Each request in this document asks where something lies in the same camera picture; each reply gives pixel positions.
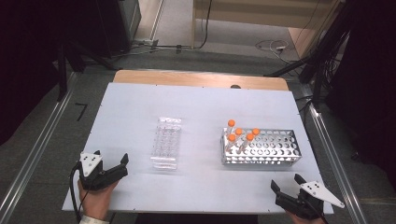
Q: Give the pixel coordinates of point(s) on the black cabinet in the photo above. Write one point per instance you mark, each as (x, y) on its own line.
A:
(115, 25)

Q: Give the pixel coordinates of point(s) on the wooden table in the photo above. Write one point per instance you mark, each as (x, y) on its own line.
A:
(186, 79)

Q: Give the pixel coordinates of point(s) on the person's right hand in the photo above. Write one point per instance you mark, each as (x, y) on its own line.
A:
(306, 221)

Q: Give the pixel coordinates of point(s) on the metal floor rail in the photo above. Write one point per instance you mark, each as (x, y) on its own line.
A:
(336, 165)
(37, 149)

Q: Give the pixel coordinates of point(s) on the dark curtain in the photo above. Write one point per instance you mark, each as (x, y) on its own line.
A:
(25, 62)
(370, 77)

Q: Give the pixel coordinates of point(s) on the clear plastic tube rack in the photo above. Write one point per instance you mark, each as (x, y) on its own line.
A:
(166, 143)

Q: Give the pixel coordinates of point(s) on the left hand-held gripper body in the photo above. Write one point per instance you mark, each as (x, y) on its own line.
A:
(93, 180)

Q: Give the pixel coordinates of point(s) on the white board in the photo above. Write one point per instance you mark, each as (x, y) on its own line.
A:
(199, 109)

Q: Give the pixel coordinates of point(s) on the metal tube rack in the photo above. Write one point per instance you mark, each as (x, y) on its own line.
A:
(274, 152)

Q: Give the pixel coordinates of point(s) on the beige wooden furniture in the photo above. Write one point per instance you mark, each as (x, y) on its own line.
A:
(264, 14)

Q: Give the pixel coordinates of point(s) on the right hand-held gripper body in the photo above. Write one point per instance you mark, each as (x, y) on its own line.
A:
(299, 207)

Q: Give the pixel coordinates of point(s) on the person's left hand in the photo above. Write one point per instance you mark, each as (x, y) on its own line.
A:
(95, 202)

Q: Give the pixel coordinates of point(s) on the black metal stand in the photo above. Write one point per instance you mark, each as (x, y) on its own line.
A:
(62, 71)

